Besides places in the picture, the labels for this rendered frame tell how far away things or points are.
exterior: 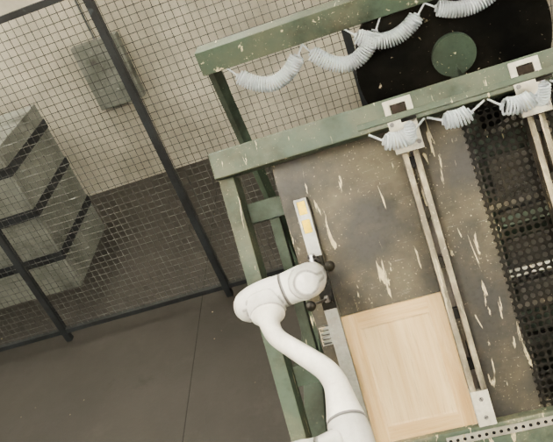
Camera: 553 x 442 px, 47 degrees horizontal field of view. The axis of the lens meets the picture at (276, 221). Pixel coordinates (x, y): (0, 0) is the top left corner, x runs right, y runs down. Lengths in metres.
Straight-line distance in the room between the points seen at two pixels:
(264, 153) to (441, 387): 1.06
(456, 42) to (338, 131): 0.72
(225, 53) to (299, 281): 1.17
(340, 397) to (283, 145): 1.02
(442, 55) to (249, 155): 0.93
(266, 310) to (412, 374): 0.76
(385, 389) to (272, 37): 1.43
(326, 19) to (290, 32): 0.15
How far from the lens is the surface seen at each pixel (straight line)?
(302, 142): 2.29
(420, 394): 2.45
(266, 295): 1.88
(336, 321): 2.37
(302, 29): 2.63
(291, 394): 2.44
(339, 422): 1.60
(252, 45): 2.65
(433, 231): 2.34
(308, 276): 1.82
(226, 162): 2.34
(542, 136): 2.38
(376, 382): 2.44
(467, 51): 2.78
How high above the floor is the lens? 2.85
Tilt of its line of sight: 30 degrees down
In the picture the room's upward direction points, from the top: 22 degrees counter-clockwise
